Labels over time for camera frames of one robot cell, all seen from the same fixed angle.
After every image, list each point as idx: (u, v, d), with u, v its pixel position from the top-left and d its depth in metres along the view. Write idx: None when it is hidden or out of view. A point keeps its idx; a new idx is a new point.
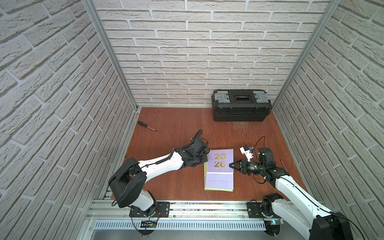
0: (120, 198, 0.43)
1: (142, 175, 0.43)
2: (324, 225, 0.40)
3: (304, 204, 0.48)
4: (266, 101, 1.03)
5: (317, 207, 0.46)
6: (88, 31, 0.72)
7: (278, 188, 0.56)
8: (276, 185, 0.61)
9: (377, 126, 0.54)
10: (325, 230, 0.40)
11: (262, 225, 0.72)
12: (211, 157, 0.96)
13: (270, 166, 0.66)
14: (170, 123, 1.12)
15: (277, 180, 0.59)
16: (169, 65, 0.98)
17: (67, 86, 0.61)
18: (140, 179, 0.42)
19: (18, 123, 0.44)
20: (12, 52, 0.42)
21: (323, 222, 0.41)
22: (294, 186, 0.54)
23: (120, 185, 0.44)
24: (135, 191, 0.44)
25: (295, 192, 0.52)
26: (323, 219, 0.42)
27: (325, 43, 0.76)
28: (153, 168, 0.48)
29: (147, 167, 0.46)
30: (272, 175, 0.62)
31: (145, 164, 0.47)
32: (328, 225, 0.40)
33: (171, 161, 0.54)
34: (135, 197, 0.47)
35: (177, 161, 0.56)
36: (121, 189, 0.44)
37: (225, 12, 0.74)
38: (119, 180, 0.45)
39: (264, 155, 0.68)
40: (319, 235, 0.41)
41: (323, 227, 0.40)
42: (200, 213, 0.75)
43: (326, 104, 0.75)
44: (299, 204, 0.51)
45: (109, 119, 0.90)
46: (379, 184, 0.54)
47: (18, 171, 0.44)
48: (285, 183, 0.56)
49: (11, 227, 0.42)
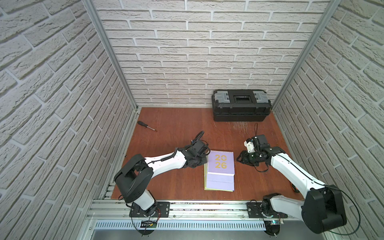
0: (126, 194, 0.43)
1: (149, 171, 0.44)
2: (318, 196, 0.41)
3: (299, 179, 0.49)
4: (266, 101, 1.02)
5: (311, 180, 0.46)
6: (88, 31, 0.72)
7: (274, 166, 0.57)
8: (272, 163, 0.61)
9: (377, 126, 0.54)
10: (319, 201, 0.40)
11: (262, 225, 0.72)
12: (211, 159, 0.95)
13: (264, 145, 0.68)
14: (170, 123, 1.12)
15: (273, 157, 0.59)
16: (169, 65, 0.98)
17: (67, 86, 0.61)
18: (147, 175, 0.43)
19: (18, 123, 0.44)
20: (11, 52, 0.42)
21: (317, 194, 0.42)
22: (290, 162, 0.54)
23: (126, 181, 0.45)
24: (141, 186, 0.45)
25: (290, 169, 0.52)
26: (317, 191, 0.42)
27: (326, 43, 0.76)
28: (159, 165, 0.49)
29: (153, 164, 0.47)
30: (267, 152, 0.62)
31: (151, 160, 0.48)
32: (322, 197, 0.41)
33: (174, 158, 0.56)
34: (141, 194, 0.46)
35: (180, 160, 0.58)
36: (127, 185, 0.44)
37: (225, 12, 0.74)
38: (125, 176, 0.46)
39: (257, 138, 0.71)
40: (313, 205, 0.42)
41: (317, 199, 0.41)
42: (200, 213, 0.75)
43: (326, 104, 0.75)
44: (294, 180, 0.51)
45: (109, 119, 0.90)
46: (379, 184, 0.54)
47: (18, 171, 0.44)
48: (280, 159, 0.57)
49: (11, 227, 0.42)
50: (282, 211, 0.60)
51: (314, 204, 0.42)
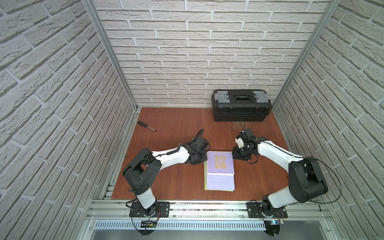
0: (136, 186, 0.45)
1: (157, 163, 0.46)
2: (298, 167, 0.45)
3: (281, 156, 0.54)
4: (266, 101, 1.03)
5: (292, 155, 0.52)
6: (88, 31, 0.72)
7: (260, 152, 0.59)
8: (259, 151, 0.66)
9: (377, 126, 0.54)
10: (298, 171, 0.45)
11: (262, 225, 0.72)
12: (211, 159, 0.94)
13: (251, 137, 0.74)
14: (170, 123, 1.12)
15: (259, 145, 0.65)
16: (169, 64, 0.98)
17: (67, 86, 0.61)
18: (156, 167, 0.45)
19: (18, 123, 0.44)
20: (12, 52, 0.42)
21: (297, 166, 0.46)
22: (273, 146, 0.60)
23: (135, 173, 0.47)
24: (150, 178, 0.47)
25: (275, 151, 0.57)
26: (298, 163, 0.47)
27: (326, 43, 0.76)
28: (165, 157, 0.51)
29: (160, 156, 0.50)
30: (254, 142, 0.68)
31: (158, 153, 0.51)
32: (301, 167, 0.46)
33: (179, 153, 0.58)
34: (149, 187, 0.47)
35: (184, 154, 0.60)
36: (136, 178, 0.46)
37: (225, 12, 0.74)
38: (133, 170, 0.48)
39: (243, 132, 0.77)
40: (295, 177, 0.47)
41: (297, 169, 0.45)
42: (200, 213, 0.75)
43: (326, 104, 0.76)
44: (277, 159, 0.56)
45: (109, 119, 0.90)
46: (379, 184, 0.54)
47: (18, 171, 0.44)
48: (264, 145, 0.62)
49: (11, 227, 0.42)
50: (282, 204, 0.60)
51: (295, 175, 0.46)
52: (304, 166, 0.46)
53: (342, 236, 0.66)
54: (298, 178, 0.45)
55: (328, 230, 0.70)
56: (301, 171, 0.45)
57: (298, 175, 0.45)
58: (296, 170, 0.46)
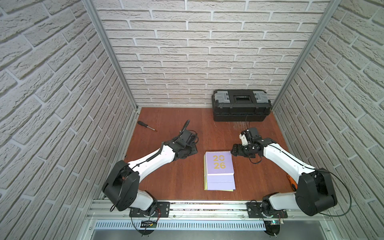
0: (118, 202, 0.42)
1: (135, 176, 0.42)
2: (309, 180, 0.43)
3: (290, 166, 0.51)
4: (266, 101, 1.03)
5: (302, 166, 0.48)
6: (88, 31, 0.72)
7: (267, 156, 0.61)
8: (265, 153, 0.62)
9: (377, 126, 0.54)
10: (310, 184, 0.42)
11: (262, 225, 0.72)
12: (210, 159, 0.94)
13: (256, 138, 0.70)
14: (170, 123, 1.12)
15: (265, 148, 0.61)
16: (169, 64, 0.98)
17: (67, 86, 0.61)
18: (134, 180, 0.42)
19: (18, 123, 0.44)
20: (12, 52, 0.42)
21: (308, 178, 0.43)
22: (281, 151, 0.56)
23: (114, 190, 0.44)
24: (131, 191, 0.43)
25: (282, 157, 0.54)
26: (308, 175, 0.44)
27: (326, 43, 0.76)
28: (145, 166, 0.47)
29: (138, 167, 0.45)
30: (259, 144, 0.64)
31: (136, 163, 0.46)
32: (312, 180, 0.43)
33: (162, 154, 0.54)
34: (133, 198, 0.47)
35: (168, 154, 0.56)
36: (116, 194, 0.43)
37: (225, 12, 0.74)
38: (113, 186, 0.44)
39: (249, 131, 0.73)
40: (305, 189, 0.44)
41: (308, 182, 0.42)
42: (200, 213, 0.75)
43: (326, 104, 0.76)
44: (286, 167, 0.53)
45: (109, 119, 0.90)
46: (379, 184, 0.54)
47: (18, 171, 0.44)
48: (272, 150, 0.58)
49: (12, 227, 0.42)
50: (283, 207, 0.60)
51: (306, 187, 0.43)
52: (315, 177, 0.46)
53: (342, 236, 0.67)
54: (309, 191, 0.42)
55: (328, 230, 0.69)
56: (313, 184, 0.43)
57: (309, 189, 0.42)
58: (307, 182, 0.42)
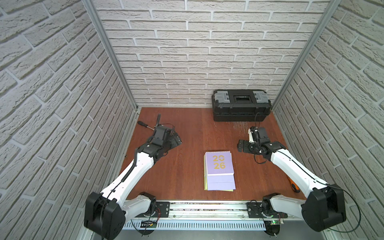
0: (106, 234, 0.40)
1: (113, 204, 0.38)
2: (321, 196, 0.40)
3: (301, 178, 0.48)
4: (266, 101, 1.03)
5: (313, 180, 0.45)
6: (88, 31, 0.72)
7: (277, 164, 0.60)
8: (274, 160, 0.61)
9: (377, 126, 0.54)
10: (321, 201, 0.40)
11: (262, 225, 0.72)
12: (210, 159, 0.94)
13: (264, 140, 0.65)
14: (170, 123, 1.12)
15: (274, 154, 0.58)
16: (169, 65, 0.98)
17: (67, 86, 0.61)
18: (113, 209, 0.38)
19: (18, 123, 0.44)
20: (12, 52, 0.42)
21: (320, 195, 0.41)
22: (291, 160, 0.52)
23: (97, 224, 0.40)
24: (116, 219, 0.40)
25: (292, 167, 0.51)
26: (320, 191, 0.41)
27: (325, 43, 0.76)
28: (122, 187, 0.43)
29: (114, 192, 0.41)
30: (267, 148, 0.61)
31: (111, 189, 0.42)
32: (324, 198, 0.40)
33: (139, 165, 0.49)
34: (122, 223, 0.44)
35: (145, 162, 0.51)
36: (101, 227, 0.40)
37: (225, 12, 0.74)
38: (93, 220, 0.41)
39: (257, 132, 0.68)
40: (314, 205, 0.42)
41: (319, 199, 0.40)
42: (200, 213, 0.75)
43: (326, 104, 0.75)
44: (296, 178, 0.50)
45: (109, 119, 0.90)
46: (379, 184, 0.54)
47: (18, 171, 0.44)
48: (282, 158, 0.55)
49: (12, 227, 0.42)
50: (282, 210, 0.60)
51: (315, 204, 0.41)
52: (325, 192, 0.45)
53: (343, 236, 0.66)
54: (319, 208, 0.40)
55: (328, 230, 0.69)
56: (324, 202, 0.40)
57: (320, 206, 0.40)
58: (319, 201, 0.40)
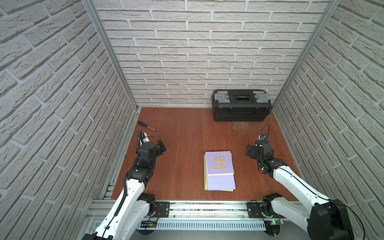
0: None
1: None
2: (323, 212, 0.41)
3: (302, 193, 0.48)
4: (266, 101, 1.03)
5: (315, 195, 0.46)
6: (88, 31, 0.72)
7: (278, 180, 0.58)
8: (275, 176, 0.60)
9: (377, 126, 0.54)
10: (324, 217, 0.40)
11: (262, 225, 0.72)
12: (210, 160, 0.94)
13: (266, 157, 0.66)
14: (170, 123, 1.12)
15: (275, 170, 0.59)
16: (169, 65, 0.98)
17: (67, 86, 0.61)
18: None
19: (18, 123, 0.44)
20: (12, 52, 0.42)
21: (322, 210, 0.41)
22: (292, 176, 0.54)
23: None
24: None
25: (294, 182, 0.52)
26: (322, 207, 0.42)
27: (326, 43, 0.76)
28: (116, 221, 0.42)
29: (108, 230, 0.40)
30: (269, 165, 0.62)
31: (105, 225, 0.41)
32: (326, 212, 0.40)
33: (130, 194, 0.49)
34: None
35: (136, 188, 0.51)
36: None
37: (225, 12, 0.74)
38: None
39: (262, 146, 0.68)
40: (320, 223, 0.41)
41: (322, 214, 0.40)
42: (200, 213, 0.75)
43: (326, 104, 0.75)
44: (298, 194, 0.50)
45: (109, 119, 0.90)
46: (379, 184, 0.54)
47: (18, 171, 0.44)
48: (283, 173, 0.56)
49: (11, 227, 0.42)
50: (283, 214, 0.60)
51: (320, 221, 0.41)
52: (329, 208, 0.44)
53: None
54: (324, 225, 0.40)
55: None
56: (327, 218, 0.40)
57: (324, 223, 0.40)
58: (320, 215, 0.40)
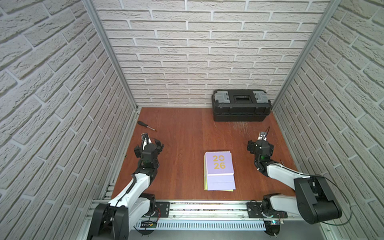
0: None
1: (123, 209, 0.42)
2: (303, 182, 0.45)
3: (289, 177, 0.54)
4: (266, 101, 1.03)
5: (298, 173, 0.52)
6: (88, 31, 0.72)
7: (270, 175, 0.65)
8: (268, 173, 0.66)
9: (377, 126, 0.54)
10: (304, 186, 0.45)
11: (262, 225, 0.72)
12: (210, 160, 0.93)
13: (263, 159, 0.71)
14: (170, 123, 1.12)
15: (268, 166, 0.66)
16: (169, 65, 0.98)
17: (67, 86, 0.61)
18: (122, 213, 0.41)
19: (18, 123, 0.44)
20: (12, 52, 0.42)
21: (303, 181, 0.46)
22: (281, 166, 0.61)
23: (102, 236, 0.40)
24: (124, 227, 0.41)
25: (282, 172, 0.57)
26: (303, 179, 0.47)
27: (326, 43, 0.76)
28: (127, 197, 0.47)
29: (121, 201, 0.45)
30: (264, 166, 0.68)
31: (117, 199, 0.45)
32: (306, 182, 0.45)
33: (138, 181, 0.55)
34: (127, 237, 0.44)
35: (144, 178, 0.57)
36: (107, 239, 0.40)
37: (225, 12, 0.74)
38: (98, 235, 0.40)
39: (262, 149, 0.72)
40: (301, 194, 0.46)
41: (302, 184, 0.45)
42: (200, 213, 0.75)
43: (326, 104, 0.75)
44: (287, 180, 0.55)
45: (109, 119, 0.90)
46: (379, 184, 0.54)
47: (18, 171, 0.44)
48: (273, 167, 0.63)
49: (11, 227, 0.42)
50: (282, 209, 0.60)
51: (301, 191, 0.46)
52: (314, 186, 0.48)
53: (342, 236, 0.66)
54: (304, 194, 0.44)
55: (328, 230, 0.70)
56: (306, 187, 0.45)
57: (304, 192, 0.44)
58: (301, 184, 0.45)
